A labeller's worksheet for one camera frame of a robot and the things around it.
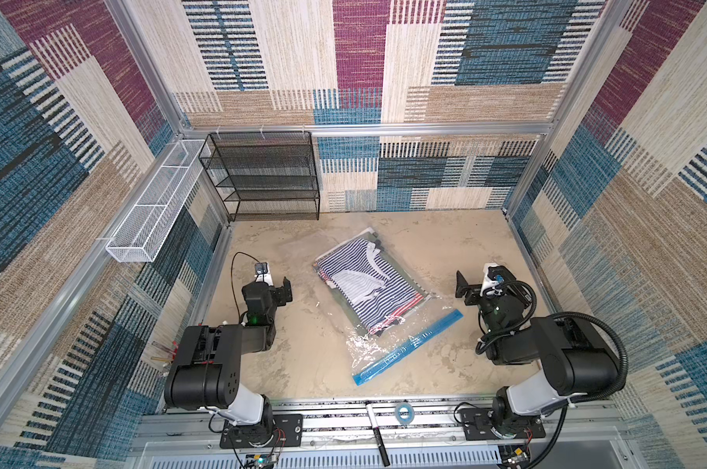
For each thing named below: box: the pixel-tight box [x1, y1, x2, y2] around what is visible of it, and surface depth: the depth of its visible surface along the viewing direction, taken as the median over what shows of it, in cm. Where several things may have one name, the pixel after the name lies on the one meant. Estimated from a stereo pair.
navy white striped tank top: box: [312, 238, 426, 335], surface depth 98 cm
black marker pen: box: [365, 402, 391, 468], surface depth 74 cm
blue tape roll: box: [394, 402, 416, 426], surface depth 77 cm
